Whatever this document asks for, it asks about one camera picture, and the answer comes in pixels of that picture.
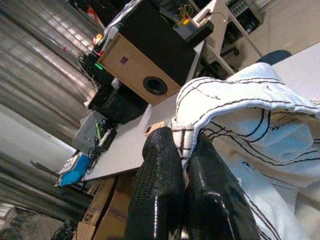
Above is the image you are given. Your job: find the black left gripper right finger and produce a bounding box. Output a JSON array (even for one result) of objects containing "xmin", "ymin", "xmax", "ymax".
[{"xmin": 184, "ymin": 134, "xmax": 261, "ymax": 240}]

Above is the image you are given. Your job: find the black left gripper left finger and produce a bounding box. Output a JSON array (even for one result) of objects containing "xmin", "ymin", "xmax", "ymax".
[{"xmin": 124, "ymin": 126, "xmax": 186, "ymax": 240}]

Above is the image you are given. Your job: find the white jacket with dark stitching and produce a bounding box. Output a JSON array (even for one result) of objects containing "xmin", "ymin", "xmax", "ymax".
[{"xmin": 171, "ymin": 61, "xmax": 320, "ymax": 240}]

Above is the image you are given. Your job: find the white table with black legs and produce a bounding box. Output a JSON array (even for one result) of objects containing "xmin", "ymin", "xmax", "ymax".
[
  {"xmin": 57, "ymin": 39, "xmax": 210, "ymax": 183},
  {"xmin": 271, "ymin": 42, "xmax": 320, "ymax": 103}
]

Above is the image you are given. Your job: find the beige remote control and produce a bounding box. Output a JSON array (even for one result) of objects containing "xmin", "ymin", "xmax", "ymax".
[{"xmin": 143, "ymin": 121, "xmax": 167, "ymax": 137}]

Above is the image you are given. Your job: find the brown cardboard box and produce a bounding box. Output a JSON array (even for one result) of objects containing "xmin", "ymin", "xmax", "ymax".
[
  {"xmin": 98, "ymin": 174, "xmax": 137, "ymax": 240},
  {"xmin": 73, "ymin": 176, "xmax": 118, "ymax": 240}
]

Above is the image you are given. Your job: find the black computer case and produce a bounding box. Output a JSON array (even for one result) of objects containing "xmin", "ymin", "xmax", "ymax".
[{"xmin": 88, "ymin": 83, "xmax": 149, "ymax": 126}]

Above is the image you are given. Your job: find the blue cloth bundle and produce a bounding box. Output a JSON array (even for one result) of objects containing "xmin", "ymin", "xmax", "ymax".
[{"xmin": 57, "ymin": 153, "xmax": 91, "ymax": 188}]

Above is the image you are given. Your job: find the grey metal box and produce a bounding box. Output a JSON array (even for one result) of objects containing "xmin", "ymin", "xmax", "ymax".
[{"xmin": 71, "ymin": 111, "xmax": 106, "ymax": 154}]

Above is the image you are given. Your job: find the wooden speaker with black sides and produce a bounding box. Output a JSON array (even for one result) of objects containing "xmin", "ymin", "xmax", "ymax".
[{"xmin": 96, "ymin": 0, "xmax": 199, "ymax": 107}]

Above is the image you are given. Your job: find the black device with green light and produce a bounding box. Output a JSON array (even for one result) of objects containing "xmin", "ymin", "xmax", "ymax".
[{"xmin": 77, "ymin": 47, "xmax": 111, "ymax": 86}]

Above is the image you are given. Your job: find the grey curtain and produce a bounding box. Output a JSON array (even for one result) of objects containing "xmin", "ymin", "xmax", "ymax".
[{"xmin": 0, "ymin": 0, "xmax": 107, "ymax": 223}]

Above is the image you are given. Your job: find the dark blue chair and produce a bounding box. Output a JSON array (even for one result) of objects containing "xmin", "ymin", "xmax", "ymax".
[{"xmin": 255, "ymin": 49, "xmax": 293, "ymax": 64}]

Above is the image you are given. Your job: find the white shelf unit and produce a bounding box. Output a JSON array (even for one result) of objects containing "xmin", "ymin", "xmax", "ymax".
[{"xmin": 193, "ymin": 0, "xmax": 266, "ymax": 76}]

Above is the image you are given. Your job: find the black box with coloured wires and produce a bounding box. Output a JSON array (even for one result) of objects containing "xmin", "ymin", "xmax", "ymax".
[{"xmin": 158, "ymin": 3, "xmax": 215, "ymax": 44}]

